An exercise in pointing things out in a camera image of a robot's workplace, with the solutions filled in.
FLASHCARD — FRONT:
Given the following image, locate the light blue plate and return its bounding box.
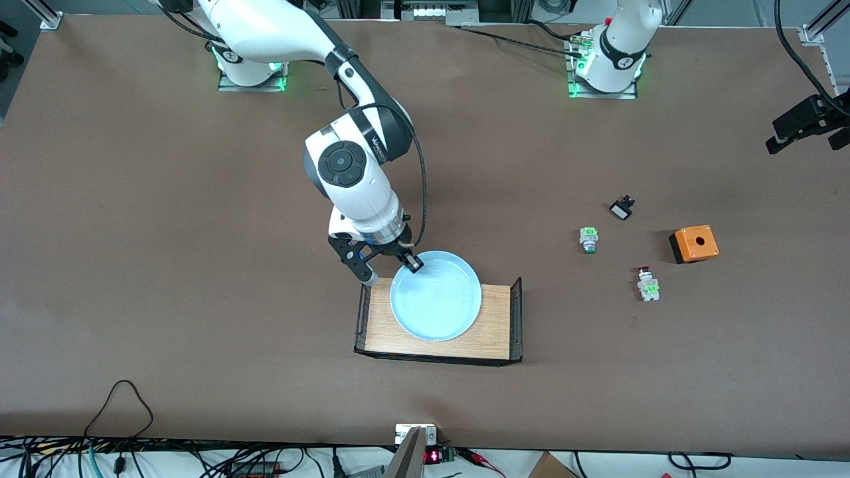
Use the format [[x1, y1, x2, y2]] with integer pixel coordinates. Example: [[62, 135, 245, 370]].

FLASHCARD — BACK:
[[389, 250, 483, 343]]

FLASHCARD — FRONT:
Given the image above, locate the red push button switch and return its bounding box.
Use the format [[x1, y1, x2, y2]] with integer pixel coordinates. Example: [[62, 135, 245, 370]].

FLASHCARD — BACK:
[[636, 267, 661, 303]]

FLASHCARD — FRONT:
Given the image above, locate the red alligator clip lead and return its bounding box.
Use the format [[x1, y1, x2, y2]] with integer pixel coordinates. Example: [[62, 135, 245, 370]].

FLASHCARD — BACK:
[[456, 447, 507, 478]]

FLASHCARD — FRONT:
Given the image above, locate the brown cardboard piece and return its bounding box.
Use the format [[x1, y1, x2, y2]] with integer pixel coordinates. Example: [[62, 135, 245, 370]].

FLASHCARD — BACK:
[[528, 451, 580, 478]]

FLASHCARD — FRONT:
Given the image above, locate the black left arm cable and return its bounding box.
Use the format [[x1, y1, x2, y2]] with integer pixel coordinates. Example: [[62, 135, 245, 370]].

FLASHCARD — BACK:
[[773, 0, 839, 100]]

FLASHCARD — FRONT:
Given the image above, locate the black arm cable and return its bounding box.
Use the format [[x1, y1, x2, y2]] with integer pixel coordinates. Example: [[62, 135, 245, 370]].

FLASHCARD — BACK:
[[773, 0, 839, 100], [335, 63, 429, 253]]

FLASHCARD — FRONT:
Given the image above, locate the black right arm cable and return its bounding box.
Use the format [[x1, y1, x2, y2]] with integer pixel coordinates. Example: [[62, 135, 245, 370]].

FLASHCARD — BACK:
[[335, 63, 429, 253]]

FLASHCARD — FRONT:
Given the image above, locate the silver corner bracket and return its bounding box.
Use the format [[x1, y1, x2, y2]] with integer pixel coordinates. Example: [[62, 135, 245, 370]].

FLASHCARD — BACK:
[[799, 0, 850, 75], [27, 0, 64, 31]]

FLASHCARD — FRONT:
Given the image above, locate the wooden shelf with wire sides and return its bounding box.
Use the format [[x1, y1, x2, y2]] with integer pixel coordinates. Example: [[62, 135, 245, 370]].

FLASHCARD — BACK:
[[353, 277, 523, 367]]

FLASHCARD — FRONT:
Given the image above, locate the orange button enclosure box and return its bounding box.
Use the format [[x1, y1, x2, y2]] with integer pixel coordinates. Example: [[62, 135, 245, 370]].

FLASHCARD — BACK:
[[669, 225, 720, 265]]

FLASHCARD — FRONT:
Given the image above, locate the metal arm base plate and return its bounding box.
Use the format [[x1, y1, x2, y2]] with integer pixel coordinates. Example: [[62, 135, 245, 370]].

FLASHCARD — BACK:
[[217, 40, 294, 93], [564, 32, 639, 100]]

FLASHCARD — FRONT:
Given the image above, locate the aluminium camera mount profile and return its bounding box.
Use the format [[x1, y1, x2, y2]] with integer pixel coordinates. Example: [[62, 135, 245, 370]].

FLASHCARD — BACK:
[[384, 424, 439, 478]]

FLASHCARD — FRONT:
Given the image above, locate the silver aluminium frame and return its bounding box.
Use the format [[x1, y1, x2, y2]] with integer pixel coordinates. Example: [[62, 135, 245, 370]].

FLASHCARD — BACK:
[[335, 0, 536, 28]]

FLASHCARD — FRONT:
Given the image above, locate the black cable on table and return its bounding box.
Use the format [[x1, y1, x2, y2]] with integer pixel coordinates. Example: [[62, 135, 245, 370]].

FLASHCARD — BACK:
[[457, 19, 586, 59]]

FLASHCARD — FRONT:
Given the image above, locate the black looped cable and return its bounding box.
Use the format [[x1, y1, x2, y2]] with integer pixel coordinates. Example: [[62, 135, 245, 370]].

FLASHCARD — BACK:
[[82, 379, 155, 478]]

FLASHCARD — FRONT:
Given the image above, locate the black coiled cable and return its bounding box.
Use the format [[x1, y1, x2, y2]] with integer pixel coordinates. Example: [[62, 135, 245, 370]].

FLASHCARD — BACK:
[[667, 451, 732, 472]]

